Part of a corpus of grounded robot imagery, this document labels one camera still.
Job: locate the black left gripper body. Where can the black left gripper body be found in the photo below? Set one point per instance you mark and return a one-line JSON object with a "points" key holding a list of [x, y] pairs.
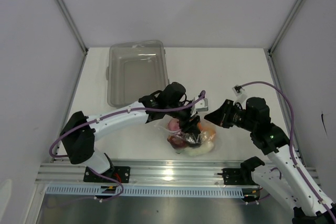
{"points": [[184, 116]]}

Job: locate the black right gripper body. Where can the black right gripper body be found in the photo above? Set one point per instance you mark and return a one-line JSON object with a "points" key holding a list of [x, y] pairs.
{"points": [[240, 119]]}

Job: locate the pink onion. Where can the pink onion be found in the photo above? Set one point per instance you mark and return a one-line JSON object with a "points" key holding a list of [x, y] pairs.
{"points": [[173, 125]]}

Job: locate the dark mangosteen fruit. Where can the dark mangosteen fruit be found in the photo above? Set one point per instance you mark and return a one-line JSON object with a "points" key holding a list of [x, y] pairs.
{"points": [[194, 142]]}

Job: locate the orange fruit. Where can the orange fruit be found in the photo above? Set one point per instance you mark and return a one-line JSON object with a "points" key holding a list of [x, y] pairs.
{"points": [[207, 134]]}

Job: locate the dark red apple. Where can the dark red apple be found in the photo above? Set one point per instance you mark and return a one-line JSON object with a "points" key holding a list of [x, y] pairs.
{"points": [[177, 142]]}

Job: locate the clear zip top bag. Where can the clear zip top bag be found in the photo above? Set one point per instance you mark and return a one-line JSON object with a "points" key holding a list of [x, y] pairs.
{"points": [[161, 126]]}

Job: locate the white radish with leaves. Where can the white radish with leaves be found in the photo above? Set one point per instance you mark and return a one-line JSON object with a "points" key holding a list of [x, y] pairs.
{"points": [[204, 148]]}

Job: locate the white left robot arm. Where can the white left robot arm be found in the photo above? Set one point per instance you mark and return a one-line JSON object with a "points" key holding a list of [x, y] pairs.
{"points": [[81, 132]]}

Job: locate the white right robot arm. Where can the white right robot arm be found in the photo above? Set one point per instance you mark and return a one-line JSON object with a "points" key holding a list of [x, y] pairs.
{"points": [[294, 188]]}

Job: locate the grey plastic food bin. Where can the grey plastic food bin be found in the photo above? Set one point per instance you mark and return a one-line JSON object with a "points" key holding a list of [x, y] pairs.
{"points": [[135, 69]]}

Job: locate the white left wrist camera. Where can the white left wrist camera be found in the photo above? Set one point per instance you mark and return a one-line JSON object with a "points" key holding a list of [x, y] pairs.
{"points": [[200, 106]]}

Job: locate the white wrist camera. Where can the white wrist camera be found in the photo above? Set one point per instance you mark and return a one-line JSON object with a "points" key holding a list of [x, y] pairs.
{"points": [[200, 106], [240, 93]]}

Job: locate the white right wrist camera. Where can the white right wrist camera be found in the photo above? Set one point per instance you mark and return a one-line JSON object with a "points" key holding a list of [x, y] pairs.
{"points": [[240, 93]]}

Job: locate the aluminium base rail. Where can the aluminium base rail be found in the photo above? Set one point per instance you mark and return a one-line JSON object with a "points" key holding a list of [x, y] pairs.
{"points": [[143, 172]]}

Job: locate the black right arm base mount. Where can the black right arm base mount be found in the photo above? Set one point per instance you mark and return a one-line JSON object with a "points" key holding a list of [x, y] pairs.
{"points": [[236, 175]]}

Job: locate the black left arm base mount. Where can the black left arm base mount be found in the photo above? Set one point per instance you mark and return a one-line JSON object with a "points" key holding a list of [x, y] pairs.
{"points": [[120, 174]]}

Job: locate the white slotted cable duct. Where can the white slotted cable duct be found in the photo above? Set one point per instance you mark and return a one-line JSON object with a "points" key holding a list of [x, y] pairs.
{"points": [[151, 191]]}

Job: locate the right aluminium frame post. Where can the right aluminium frame post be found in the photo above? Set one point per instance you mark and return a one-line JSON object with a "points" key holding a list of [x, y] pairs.
{"points": [[292, 14]]}

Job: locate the aluminium frame post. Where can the aluminium frame post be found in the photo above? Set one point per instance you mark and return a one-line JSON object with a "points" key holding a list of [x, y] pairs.
{"points": [[71, 25], [292, 14]]}

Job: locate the left aluminium frame post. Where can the left aluminium frame post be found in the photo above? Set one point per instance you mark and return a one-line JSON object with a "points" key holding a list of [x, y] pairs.
{"points": [[71, 25]]}

